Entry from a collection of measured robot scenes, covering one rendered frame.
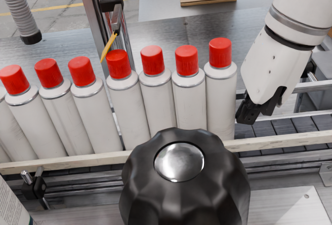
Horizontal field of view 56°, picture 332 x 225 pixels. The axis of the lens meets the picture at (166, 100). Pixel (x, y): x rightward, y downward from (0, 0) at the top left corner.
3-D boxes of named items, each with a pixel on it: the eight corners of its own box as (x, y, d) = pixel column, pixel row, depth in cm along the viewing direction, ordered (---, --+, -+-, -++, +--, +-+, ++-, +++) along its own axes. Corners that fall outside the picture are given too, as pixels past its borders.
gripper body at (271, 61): (259, 7, 47) (232, 68, 54) (281, 40, 39) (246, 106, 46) (304, 17, 48) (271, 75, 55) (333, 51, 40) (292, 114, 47)
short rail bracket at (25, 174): (39, 220, 55) (10, 180, 47) (48, 190, 60) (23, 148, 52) (57, 219, 55) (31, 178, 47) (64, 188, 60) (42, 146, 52)
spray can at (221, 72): (207, 150, 57) (204, 53, 43) (204, 130, 61) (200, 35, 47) (236, 148, 56) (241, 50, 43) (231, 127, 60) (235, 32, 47)
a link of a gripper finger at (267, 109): (281, 61, 44) (262, 66, 50) (273, 115, 44) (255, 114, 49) (288, 63, 45) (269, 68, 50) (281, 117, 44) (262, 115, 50)
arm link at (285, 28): (263, -6, 45) (255, 13, 47) (283, 21, 38) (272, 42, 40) (314, 6, 47) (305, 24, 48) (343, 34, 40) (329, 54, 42)
